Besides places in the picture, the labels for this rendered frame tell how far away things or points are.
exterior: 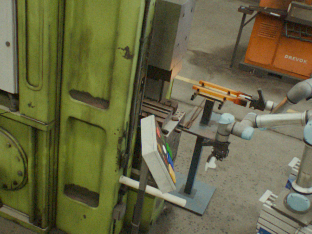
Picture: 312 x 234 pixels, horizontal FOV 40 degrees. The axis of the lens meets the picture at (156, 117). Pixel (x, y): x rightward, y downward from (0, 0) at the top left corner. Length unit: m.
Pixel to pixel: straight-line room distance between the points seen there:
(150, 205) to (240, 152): 1.60
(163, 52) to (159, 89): 0.62
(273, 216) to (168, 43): 1.20
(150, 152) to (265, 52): 4.36
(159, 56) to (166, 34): 0.15
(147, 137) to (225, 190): 1.81
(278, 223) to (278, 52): 3.88
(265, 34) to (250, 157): 2.29
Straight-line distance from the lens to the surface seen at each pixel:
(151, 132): 2.23
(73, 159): 2.89
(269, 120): 2.39
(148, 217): 3.21
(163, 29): 2.45
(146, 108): 2.84
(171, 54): 2.48
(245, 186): 4.02
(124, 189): 2.84
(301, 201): 2.39
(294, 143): 4.91
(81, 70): 2.54
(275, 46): 6.22
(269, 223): 2.72
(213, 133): 3.21
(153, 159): 2.12
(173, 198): 2.70
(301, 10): 5.92
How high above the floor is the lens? 2.41
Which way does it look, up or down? 31 degrees down
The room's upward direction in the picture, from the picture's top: 10 degrees clockwise
